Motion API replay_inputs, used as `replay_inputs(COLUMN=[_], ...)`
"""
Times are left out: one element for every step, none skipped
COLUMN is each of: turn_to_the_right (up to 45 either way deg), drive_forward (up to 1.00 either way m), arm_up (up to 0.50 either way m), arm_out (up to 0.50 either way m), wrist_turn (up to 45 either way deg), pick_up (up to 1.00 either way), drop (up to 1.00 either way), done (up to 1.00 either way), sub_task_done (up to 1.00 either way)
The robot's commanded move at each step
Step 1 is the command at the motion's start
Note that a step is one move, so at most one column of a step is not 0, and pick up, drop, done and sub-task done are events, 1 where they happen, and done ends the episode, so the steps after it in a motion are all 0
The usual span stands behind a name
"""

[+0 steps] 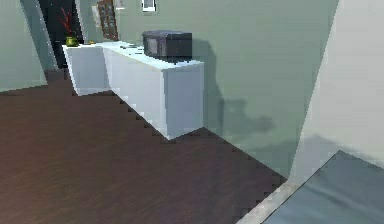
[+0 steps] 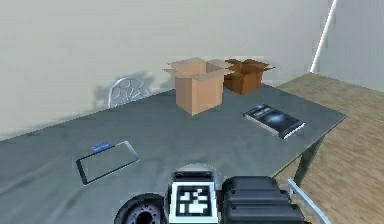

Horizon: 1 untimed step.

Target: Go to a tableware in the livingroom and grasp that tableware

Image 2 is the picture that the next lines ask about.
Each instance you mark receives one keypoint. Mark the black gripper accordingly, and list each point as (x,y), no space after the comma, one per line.
(143,211)

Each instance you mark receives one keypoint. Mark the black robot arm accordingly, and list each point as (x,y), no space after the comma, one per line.
(253,203)

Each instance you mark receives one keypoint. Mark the grey table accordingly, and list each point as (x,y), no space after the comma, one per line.
(186,140)

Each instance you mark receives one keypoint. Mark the grey flat tablet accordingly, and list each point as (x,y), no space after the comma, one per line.
(106,162)

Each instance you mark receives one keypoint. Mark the dark blue book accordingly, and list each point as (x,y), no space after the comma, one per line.
(275,120)

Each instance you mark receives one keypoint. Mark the dark brown cardboard box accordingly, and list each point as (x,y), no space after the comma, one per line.
(245,78)

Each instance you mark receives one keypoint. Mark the light tan cardboard box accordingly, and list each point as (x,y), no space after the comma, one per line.
(198,88)

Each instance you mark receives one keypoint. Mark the small blue flat object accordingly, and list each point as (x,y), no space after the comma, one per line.
(100,147)

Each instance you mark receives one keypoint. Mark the silver metal bar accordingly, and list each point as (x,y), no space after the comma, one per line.
(308,201)

